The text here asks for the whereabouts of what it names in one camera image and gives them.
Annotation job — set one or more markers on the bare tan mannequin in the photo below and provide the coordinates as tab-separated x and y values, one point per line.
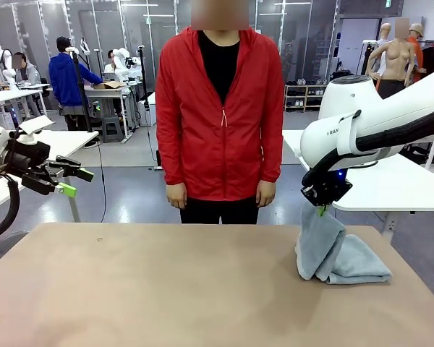
396	61

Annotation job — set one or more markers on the red-sleeved left forearm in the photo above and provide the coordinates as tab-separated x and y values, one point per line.
271	162

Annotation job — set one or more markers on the open cardboard box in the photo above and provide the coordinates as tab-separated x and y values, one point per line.
112	85

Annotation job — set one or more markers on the black shelf cart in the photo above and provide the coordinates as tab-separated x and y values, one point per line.
416	152

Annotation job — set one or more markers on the person in blue hoodie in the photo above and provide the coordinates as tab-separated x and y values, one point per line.
67	83

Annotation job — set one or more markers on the white computer case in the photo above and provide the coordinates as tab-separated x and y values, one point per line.
148	114

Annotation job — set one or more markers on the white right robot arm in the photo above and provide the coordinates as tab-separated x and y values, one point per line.
343	97

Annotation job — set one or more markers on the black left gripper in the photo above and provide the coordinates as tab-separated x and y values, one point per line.
29	157

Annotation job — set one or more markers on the seated person in white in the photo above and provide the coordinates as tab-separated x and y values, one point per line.
110	63

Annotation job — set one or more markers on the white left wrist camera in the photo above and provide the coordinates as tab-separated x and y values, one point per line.
36	123

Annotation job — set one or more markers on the person's left hand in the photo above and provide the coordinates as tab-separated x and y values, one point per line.
267	195

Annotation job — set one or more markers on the black luggage bag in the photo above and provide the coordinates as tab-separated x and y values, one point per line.
341	75

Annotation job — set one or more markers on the grey towel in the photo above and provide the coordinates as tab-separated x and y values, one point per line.
318	246
361	260

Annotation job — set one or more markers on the person in red jacket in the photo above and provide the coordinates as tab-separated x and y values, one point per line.
202	137

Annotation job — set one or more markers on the seated person in grey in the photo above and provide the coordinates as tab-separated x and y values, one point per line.
27	74

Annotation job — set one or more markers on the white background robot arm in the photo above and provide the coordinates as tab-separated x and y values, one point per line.
3	61
121	59
84	45

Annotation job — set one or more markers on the wooden shoe shelf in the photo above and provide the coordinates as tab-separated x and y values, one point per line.
304	97

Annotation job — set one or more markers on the red-sleeved right forearm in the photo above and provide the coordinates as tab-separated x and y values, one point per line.
173	166

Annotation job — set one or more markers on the person's right hand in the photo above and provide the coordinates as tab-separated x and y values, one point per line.
176	196

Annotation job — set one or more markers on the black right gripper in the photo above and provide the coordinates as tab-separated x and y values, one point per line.
327	191

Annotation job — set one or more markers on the grey step stool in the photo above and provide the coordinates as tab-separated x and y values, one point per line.
112	126

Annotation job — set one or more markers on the long white desk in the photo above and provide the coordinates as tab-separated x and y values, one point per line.
7	94

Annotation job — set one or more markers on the pale mannequin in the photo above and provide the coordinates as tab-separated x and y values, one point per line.
383	36

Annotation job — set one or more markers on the white side table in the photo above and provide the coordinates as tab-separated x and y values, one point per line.
383	184

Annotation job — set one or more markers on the grey workbench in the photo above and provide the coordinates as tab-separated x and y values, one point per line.
108	93

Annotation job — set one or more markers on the black camera stand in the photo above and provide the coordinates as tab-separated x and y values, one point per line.
143	79
81	90

